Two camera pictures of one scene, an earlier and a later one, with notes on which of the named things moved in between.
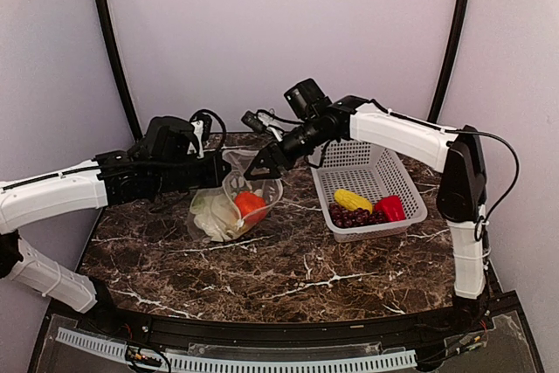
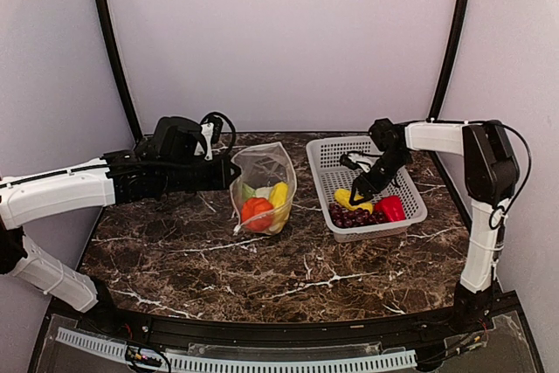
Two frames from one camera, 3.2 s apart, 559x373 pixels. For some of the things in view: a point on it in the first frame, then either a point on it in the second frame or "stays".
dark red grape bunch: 342,217 stays
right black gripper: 271,160 → 362,181
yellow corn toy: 352,201 stays
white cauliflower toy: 215,213 → 249,192
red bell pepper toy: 392,208 stays
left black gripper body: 175,176 stays
